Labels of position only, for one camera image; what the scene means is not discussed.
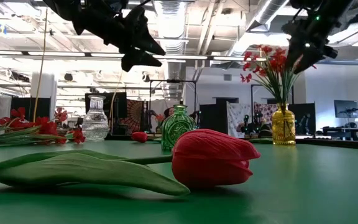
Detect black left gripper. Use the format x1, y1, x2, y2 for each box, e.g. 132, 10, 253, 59
76, 0, 167, 73

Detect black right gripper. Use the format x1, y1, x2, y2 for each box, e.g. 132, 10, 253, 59
286, 12, 338, 75

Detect red blossom spray bunch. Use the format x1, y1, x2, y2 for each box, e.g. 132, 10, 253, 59
240, 51, 287, 108
0, 106, 87, 147
253, 44, 318, 108

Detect yellow embossed glass vase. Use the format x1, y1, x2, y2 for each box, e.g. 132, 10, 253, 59
271, 103, 296, 146

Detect green embossed glass vase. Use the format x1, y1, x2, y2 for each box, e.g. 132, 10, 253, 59
161, 104, 198, 152

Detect clear glass vase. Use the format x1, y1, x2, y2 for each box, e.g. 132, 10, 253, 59
81, 95, 110, 142

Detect black backdrop panel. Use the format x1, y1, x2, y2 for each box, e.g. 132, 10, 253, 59
287, 102, 316, 135

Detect black screen panel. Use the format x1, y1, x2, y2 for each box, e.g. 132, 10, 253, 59
85, 92, 128, 135

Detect pink floral cloth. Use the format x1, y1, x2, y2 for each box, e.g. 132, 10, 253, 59
253, 102, 278, 125

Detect mandala pattern tapestry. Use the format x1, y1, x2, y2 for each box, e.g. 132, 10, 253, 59
121, 98, 147, 133

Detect dark computer monitor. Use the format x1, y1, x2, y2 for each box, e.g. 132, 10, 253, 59
334, 100, 358, 119

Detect dark desk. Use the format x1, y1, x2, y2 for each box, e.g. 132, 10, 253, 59
321, 126, 358, 141

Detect black rounded object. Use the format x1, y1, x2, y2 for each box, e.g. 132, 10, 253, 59
257, 129, 275, 139

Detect white floral cloth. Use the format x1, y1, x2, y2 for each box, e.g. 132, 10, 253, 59
227, 102, 255, 138

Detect white pillar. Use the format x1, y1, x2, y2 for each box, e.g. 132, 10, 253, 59
30, 72, 58, 119

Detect tall black partition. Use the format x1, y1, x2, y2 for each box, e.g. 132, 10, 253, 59
199, 97, 229, 138

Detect black ceiling track light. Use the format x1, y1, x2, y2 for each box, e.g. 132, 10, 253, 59
9, 71, 30, 83

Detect black partition panel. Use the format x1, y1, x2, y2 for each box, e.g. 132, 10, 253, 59
10, 96, 52, 121

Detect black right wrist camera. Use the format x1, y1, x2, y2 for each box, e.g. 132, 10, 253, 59
282, 18, 301, 35

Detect silver ribbed air duct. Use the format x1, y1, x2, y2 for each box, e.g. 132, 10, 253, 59
152, 0, 188, 100

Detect black metal frame stand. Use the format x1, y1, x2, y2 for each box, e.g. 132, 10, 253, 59
250, 83, 294, 105
149, 78, 198, 134

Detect large grey air duct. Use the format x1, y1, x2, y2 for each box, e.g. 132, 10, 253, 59
225, 0, 291, 63

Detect short yellow hanging cable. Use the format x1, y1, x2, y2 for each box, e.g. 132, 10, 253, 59
109, 68, 124, 128

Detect long yellow hanging cable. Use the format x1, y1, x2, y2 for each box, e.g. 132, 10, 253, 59
32, 7, 49, 123

